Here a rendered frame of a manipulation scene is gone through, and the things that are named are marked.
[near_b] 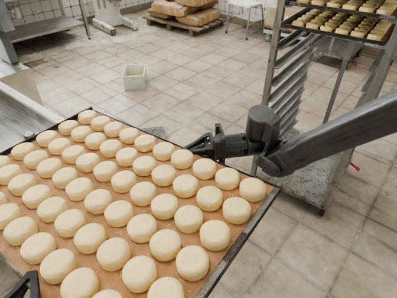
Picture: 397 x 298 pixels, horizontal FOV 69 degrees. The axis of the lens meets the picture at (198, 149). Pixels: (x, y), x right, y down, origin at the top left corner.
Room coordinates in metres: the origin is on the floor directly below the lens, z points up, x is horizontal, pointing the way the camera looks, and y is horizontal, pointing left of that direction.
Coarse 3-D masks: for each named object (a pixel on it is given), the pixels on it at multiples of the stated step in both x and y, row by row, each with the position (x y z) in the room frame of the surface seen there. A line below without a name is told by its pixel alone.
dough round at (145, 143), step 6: (138, 138) 0.56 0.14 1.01; (144, 138) 0.56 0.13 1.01; (150, 138) 0.55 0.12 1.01; (138, 144) 0.53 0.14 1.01; (144, 144) 0.53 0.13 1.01; (150, 144) 0.53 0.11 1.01; (156, 144) 0.55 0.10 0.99; (138, 150) 0.53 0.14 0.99; (144, 150) 0.53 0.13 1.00; (150, 150) 0.53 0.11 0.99
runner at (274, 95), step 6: (306, 66) 1.75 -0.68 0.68; (294, 72) 1.60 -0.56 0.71; (300, 72) 1.66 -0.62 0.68; (288, 78) 1.53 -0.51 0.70; (294, 78) 1.58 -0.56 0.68; (282, 84) 1.46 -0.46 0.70; (288, 84) 1.50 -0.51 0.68; (276, 90) 1.40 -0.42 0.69; (282, 90) 1.42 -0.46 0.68; (270, 96) 1.33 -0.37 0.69; (276, 96) 1.36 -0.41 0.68
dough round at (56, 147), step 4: (56, 140) 0.56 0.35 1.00; (60, 140) 0.56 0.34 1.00; (64, 140) 0.56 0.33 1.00; (68, 140) 0.56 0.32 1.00; (48, 144) 0.55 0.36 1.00; (52, 144) 0.55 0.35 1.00; (56, 144) 0.54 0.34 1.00; (60, 144) 0.54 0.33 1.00; (64, 144) 0.54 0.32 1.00; (68, 144) 0.55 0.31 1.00; (48, 148) 0.53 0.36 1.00; (52, 148) 0.53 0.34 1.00; (56, 148) 0.53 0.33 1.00; (60, 148) 0.53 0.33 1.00; (64, 148) 0.53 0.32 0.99; (52, 152) 0.53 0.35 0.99; (56, 152) 0.53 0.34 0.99; (60, 152) 0.53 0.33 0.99
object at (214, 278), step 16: (80, 112) 0.71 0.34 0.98; (48, 128) 0.63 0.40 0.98; (16, 144) 0.56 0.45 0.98; (176, 144) 0.55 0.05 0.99; (272, 192) 0.38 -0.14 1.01; (256, 224) 0.31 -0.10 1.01; (240, 240) 0.28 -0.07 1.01; (0, 256) 0.26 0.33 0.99; (224, 256) 0.25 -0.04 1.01; (16, 272) 0.23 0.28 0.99; (224, 272) 0.22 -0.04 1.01; (208, 288) 0.20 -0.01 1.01
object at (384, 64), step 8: (392, 32) 1.07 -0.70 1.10; (392, 40) 1.06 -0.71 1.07; (392, 48) 1.06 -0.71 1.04; (384, 56) 1.07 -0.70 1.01; (384, 64) 1.06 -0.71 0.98; (376, 72) 1.07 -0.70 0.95; (384, 72) 1.05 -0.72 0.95; (376, 80) 1.06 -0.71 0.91; (376, 88) 1.05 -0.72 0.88; (368, 96) 1.06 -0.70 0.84; (344, 152) 1.07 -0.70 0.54; (344, 160) 1.06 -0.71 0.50; (336, 176) 1.06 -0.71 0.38; (336, 184) 1.05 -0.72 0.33; (328, 192) 1.06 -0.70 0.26; (328, 200) 1.05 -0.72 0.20; (320, 208) 1.07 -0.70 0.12
